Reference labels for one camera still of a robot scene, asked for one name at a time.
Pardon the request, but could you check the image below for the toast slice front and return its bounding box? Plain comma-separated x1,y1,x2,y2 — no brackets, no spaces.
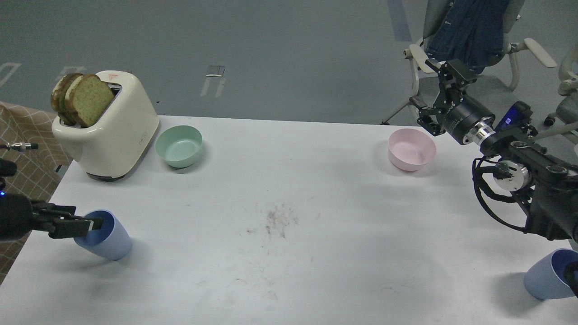
64,74,114,128

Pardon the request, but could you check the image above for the grey office chair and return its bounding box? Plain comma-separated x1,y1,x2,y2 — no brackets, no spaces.
382,0,557,125

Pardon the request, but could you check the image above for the green bowl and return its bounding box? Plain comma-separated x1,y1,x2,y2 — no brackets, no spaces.
154,125,204,168

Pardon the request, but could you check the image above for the toast slice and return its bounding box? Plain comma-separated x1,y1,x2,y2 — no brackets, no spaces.
50,73,83,126
64,74,114,128

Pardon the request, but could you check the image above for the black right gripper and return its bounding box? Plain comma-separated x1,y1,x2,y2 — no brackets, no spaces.
409,58,495,145

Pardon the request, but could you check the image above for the beige checkered cloth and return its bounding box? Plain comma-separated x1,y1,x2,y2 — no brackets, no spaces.
0,102,73,285

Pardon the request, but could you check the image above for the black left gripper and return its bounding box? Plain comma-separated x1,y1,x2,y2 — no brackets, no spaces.
32,202,103,239

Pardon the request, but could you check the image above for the toast slice back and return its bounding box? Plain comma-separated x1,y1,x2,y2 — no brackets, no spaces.
50,73,83,126

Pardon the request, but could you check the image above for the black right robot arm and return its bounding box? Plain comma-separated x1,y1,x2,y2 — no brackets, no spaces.
410,58,577,241

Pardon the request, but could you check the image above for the pink bowl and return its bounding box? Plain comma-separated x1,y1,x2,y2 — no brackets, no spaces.
387,128,436,172

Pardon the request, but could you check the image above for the blue cup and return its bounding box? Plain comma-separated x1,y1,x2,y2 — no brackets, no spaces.
74,210,132,260
523,249,578,300

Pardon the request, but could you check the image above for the blue denim jacket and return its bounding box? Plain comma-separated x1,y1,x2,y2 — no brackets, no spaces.
425,0,510,74

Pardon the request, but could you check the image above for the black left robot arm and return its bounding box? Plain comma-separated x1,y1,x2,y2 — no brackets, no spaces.
0,159,104,242

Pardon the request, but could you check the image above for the cream toaster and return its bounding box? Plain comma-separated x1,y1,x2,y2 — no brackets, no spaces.
52,70,160,182

